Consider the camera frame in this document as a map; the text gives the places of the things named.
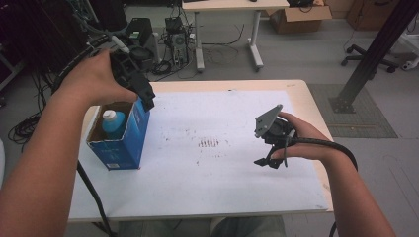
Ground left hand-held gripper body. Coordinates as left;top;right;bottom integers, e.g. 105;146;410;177
109;45;153;97

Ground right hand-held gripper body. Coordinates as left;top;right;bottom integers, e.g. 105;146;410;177
253;104;298;156

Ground blue bottle with white cap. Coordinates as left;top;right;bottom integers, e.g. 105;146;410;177
101;109;127;141

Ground blue cardboard box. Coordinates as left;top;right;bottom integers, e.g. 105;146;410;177
86;97;151;171

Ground person's right hand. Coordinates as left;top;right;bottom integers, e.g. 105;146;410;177
271;112;334;163

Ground person's left hand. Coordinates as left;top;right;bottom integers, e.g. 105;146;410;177
52;48;139;108

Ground black device with green label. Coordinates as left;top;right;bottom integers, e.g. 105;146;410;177
126;17;161;64

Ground white paper sheet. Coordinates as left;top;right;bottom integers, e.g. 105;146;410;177
68;90;330;220

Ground black computer tower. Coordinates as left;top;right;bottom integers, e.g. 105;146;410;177
164;16;191;67

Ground grey floor mat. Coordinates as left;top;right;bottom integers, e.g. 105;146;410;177
307;83;399;139

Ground open brown cardboard box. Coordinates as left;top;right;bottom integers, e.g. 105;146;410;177
269;4;333;35

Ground black office chair base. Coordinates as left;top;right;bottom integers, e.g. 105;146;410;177
340;43;400;74

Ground white desk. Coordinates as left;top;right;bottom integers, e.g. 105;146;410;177
181;0;291;73

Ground black metal stand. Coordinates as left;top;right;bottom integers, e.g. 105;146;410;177
328;0;419;115

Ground closed brown cardboard box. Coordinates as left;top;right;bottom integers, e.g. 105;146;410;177
345;0;402;33

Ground right hand-held gripper black cable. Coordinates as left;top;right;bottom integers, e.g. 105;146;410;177
284;129;360;237

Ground thin black floor cable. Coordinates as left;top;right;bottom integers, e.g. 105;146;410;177
200;23;247;65

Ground coiled black floor cables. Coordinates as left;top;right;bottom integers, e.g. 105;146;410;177
7;112;43;146

